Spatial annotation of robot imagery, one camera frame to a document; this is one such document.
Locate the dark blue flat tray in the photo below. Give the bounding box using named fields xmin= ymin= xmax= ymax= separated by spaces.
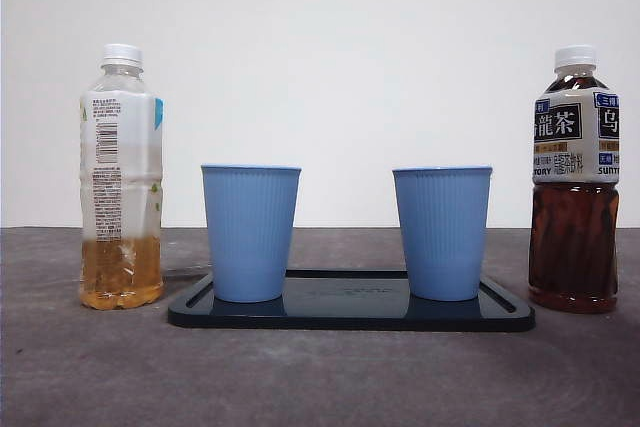
xmin=166 ymin=269 xmax=537 ymax=332

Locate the green tea bottle white label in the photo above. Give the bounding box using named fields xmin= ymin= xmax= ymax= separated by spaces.
xmin=79 ymin=43 xmax=166 ymax=311

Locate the blue ribbed plastic cup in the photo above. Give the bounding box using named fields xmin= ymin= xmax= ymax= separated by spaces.
xmin=200 ymin=163 xmax=303 ymax=304
xmin=392 ymin=165 xmax=494 ymax=302

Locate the dark oolong tea bottle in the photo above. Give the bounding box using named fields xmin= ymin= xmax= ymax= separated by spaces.
xmin=528 ymin=44 xmax=621 ymax=315

